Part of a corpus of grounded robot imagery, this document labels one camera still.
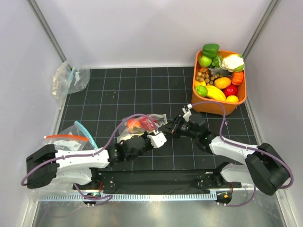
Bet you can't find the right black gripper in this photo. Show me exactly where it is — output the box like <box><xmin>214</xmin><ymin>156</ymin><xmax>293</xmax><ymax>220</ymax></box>
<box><xmin>159</xmin><ymin>114</ymin><xmax>199</xmax><ymax>139</ymax></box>

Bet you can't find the clear polka dot zip bag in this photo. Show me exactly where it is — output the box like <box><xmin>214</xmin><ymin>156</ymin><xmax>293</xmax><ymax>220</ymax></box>
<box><xmin>117</xmin><ymin>114</ymin><xmax>168</xmax><ymax>142</ymax></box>

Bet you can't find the red tomato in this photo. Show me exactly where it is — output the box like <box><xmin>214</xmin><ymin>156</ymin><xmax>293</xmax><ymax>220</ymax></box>
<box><xmin>126</xmin><ymin>118</ymin><xmax>141</xmax><ymax>133</ymax></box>

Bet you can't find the red bell pepper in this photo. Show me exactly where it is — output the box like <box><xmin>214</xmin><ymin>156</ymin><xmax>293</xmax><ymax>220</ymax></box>
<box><xmin>139</xmin><ymin>117</ymin><xmax>156</xmax><ymax>131</ymax></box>

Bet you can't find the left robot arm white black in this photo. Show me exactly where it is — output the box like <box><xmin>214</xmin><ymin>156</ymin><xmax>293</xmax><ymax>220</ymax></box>
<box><xmin>21</xmin><ymin>135</ymin><xmax>159</xmax><ymax>189</ymax></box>

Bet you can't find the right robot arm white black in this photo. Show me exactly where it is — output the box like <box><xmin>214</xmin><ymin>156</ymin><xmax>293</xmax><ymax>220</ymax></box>
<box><xmin>159</xmin><ymin>113</ymin><xmax>291</xmax><ymax>195</ymax></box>

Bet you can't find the clear bag orange zipper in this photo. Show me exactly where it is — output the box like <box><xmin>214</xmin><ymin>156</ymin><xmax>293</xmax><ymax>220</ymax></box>
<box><xmin>42</xmin><ymin>135</ymin><xmax>89</xmax><ymax>151</ymax></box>

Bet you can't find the clear bag blue zipper back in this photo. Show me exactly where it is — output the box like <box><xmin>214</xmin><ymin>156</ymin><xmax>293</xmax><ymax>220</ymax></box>
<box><xmin>52</xmin><ymin>61</ymin><xmax>90</xmax><ymax>104</ymax></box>

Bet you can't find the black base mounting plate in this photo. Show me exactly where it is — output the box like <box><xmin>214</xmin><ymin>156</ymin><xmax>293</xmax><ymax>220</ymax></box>
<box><xmin>79</xmin><ymin>168</ymin><xmax>241</xmax><ymax>195</ymax></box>

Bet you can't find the yellow banana bunch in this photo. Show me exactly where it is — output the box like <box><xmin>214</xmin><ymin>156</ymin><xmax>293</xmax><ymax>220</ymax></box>
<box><xmin>206</xmin><ymin>85</ymin><xmax>226</xmax><ymax>101</ymax></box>

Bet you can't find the yellow lemon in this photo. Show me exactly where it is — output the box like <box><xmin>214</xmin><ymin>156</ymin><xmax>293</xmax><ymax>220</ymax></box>
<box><xmin>226</xmin><ymin>95</ymin><xmax>239</xmax><ymax>103</ymax></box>

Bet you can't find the yellow orange mango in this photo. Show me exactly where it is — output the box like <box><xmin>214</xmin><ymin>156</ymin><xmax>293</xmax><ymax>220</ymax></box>
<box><xmin>214</xmin><ymin>77</ymin><xmax>231</xmax><ymax>89</ymax></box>

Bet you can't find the red apple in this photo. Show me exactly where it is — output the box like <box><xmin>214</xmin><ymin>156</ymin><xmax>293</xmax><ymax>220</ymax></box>
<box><xmin>223</xmin><ymin>84</ymin><xmax>238</xmax><ymax>97</ymax></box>

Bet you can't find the small orange pumpkin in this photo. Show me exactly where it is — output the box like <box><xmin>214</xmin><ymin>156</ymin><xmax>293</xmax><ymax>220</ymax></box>
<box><xmin>231</xmin><ymin>71</ymin><xmax>244</xmax><ymax>86</ymax></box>

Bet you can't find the green grape bunch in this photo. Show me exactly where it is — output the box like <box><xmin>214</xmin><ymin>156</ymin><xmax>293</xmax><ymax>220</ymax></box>
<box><xmin>212</xmin><ymin>55</ymin><xmax>222</xmax><ymax>68</ymax></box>

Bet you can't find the white cauliflower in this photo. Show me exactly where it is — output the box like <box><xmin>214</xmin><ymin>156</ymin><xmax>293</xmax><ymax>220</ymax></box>
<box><xmin>221</xmin><ymin>54</ymin><xmax>245</xmax><ymax>72</ymax></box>

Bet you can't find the green bell pepper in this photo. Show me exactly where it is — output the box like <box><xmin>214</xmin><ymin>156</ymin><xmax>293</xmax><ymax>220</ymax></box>
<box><xmin>202</xmin><ymin>44</ymin><xmax>220</xmax><ymax>59</ymax></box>

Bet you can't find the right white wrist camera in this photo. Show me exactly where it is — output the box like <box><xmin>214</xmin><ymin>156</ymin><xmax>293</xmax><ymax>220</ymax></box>
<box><xmin>182</xmin><ymin>104</ymin><xmax>193</xmax><ymax>122</ymax></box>

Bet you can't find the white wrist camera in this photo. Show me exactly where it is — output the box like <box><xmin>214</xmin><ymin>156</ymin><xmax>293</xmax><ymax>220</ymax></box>
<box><xmin>147</xmin><ymin>132</ymin><xmax>167</xmax><ymax>148</ymax></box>
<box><xmin>182</xmin><ymin>104</ymin><xmax>193</xmax><ymax>122</ymax></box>

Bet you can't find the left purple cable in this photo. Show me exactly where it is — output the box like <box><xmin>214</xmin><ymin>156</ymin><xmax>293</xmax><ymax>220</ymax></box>
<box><xmin>20</xmin><ymin>113</ymin><xmax>159</xmax><ymax>186</ymax></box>

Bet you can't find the purple cable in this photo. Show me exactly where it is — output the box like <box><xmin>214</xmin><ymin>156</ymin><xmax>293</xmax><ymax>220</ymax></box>
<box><xmin>190</xmin><ymin>101</ymin><xmax>294</xmax><ymax>208</ymax></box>
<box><xmin>20</xmin><ymin>113</ymin><xmax>159</xmax><ymax>186</ymax></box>

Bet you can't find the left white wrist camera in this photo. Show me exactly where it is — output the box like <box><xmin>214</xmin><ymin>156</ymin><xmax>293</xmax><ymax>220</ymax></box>
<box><xmin>147</xmin><ymin>132</ymin><xmax>167</xmax><ymax>148</ymax></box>

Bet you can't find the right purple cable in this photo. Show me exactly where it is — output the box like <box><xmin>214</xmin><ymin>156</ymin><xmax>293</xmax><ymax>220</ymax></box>
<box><xmin>190</xmin><ymin>101</ymin><xmax>294</xmax><ymax>208</ymax></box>

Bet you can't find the slotted cable duct rail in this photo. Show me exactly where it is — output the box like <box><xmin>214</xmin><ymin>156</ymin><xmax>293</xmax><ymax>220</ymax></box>
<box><xmin>40</xmin><ymin>192</ymin><xmax>217</xmax><ymax>202</ymax></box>

